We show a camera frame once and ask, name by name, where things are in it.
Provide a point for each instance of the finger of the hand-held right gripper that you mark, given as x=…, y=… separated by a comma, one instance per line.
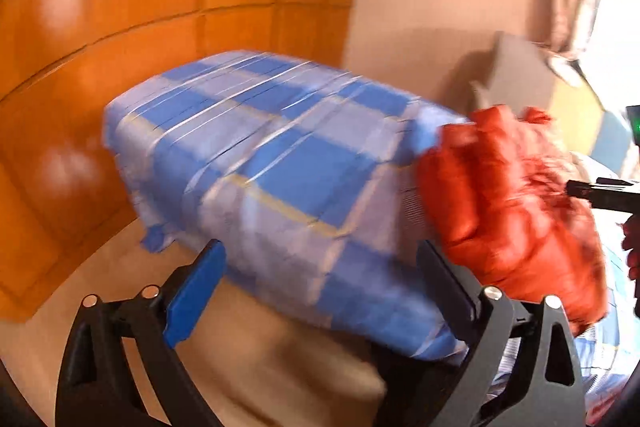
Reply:
x=600, y=193

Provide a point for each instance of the person's right hand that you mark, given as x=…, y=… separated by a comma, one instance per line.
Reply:
x=632, y=247

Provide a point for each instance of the grey yellow blue headboard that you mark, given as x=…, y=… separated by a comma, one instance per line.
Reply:
x=525, y=72

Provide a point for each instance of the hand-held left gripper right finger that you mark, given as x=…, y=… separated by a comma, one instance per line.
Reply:
x=450, y=289

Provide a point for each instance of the wooden wardrobe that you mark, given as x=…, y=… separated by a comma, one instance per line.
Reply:
x=150, y=7

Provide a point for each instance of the orange puffer jacket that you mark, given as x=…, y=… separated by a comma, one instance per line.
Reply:
x=500, y=207

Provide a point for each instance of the bed with blue plaid sheet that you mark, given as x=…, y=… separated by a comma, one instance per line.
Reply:
x=275, y=167

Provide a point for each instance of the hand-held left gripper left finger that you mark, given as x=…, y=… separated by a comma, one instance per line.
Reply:
x=192, y=292

